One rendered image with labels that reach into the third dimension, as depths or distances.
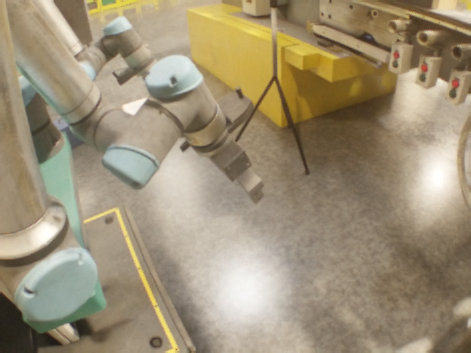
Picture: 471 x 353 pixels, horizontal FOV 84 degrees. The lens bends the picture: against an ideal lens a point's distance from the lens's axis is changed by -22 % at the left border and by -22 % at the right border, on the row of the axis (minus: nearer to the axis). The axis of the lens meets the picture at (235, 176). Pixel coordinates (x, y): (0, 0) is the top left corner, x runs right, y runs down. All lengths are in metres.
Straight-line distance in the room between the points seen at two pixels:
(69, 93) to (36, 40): 0.10
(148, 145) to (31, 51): 0.21
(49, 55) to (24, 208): 0.21
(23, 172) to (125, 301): 0.77
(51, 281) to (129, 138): 0.21
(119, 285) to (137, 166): 0.70
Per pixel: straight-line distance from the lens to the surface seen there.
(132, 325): 1.01
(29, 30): 0.45
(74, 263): 0.38
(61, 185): 0.86
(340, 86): 2.43
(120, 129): 0.46
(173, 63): 0.47
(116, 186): 1.96
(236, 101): 0.57
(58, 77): 0.47
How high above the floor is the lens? 1.19
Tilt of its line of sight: 41 degrees down
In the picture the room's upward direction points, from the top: 5 degrees counter-clockwise
